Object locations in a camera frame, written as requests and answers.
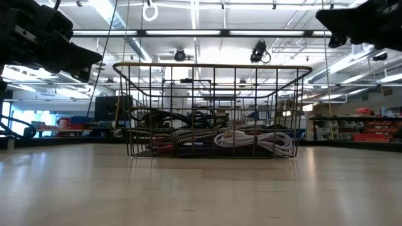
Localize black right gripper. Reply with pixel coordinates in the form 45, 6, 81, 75
315, 0, 402, 53

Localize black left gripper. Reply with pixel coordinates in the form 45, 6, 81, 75
0, 0, 103, 83

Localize black white braided USB cable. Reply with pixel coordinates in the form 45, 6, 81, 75
171, 123, 252, 146

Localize purple braided USB cable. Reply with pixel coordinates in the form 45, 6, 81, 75
174, 141, 273, 158

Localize black computer monitor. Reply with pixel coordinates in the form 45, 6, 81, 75
94, 95, 133, 122

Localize red storage bins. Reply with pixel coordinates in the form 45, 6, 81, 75
56, 116, 92, 131

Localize black storage shelf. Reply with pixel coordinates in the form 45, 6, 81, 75
309, 106, 402, 143

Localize black overhead light beam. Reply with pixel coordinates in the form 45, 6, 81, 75
70, 28, 333, 39

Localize thin black hanging cable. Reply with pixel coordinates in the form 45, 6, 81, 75
85, 0, 119, 122

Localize white cable loop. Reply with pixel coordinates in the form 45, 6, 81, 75
142, 0, 159, 23

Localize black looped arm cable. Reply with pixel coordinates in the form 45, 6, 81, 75
0, 114, 37, 139

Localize black ceiling camera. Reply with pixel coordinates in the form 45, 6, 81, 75
173, 48, 187, 62
249, 40, 272, 65

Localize gold wire basket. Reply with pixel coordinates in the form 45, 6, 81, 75
112, 62, 313, 159

